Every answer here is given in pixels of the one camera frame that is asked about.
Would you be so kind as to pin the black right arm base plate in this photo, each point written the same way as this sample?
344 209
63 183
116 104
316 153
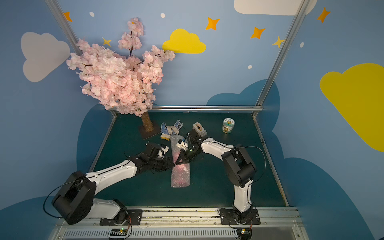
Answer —
235 217

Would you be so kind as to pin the aluminium front rail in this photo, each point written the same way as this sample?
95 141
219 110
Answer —
152 223

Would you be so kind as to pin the clear bubble wrap sheet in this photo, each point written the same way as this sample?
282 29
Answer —
175 150

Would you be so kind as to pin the green labelled round tin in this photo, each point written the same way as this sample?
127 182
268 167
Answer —
228 125

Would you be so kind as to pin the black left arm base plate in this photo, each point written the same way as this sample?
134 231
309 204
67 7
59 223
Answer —
124 218

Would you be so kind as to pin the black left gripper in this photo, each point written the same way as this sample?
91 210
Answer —
162 161

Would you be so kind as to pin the blue white work gloves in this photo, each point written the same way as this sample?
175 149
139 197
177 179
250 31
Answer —
168 131

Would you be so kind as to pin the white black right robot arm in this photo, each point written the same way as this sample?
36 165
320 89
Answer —
240 169

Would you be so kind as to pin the pink artificial blossom tree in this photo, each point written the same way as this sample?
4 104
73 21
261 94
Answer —
124 83

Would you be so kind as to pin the white tape dispenser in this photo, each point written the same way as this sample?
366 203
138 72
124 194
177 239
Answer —
199 129

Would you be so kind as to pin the pink plastic wine glass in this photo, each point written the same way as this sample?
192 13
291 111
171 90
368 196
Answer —
180 176

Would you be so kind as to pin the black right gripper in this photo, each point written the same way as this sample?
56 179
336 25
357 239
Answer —
186 153

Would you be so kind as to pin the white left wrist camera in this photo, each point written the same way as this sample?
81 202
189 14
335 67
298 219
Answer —
162 152

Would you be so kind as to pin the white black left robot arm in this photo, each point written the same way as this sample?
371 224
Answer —
75 199

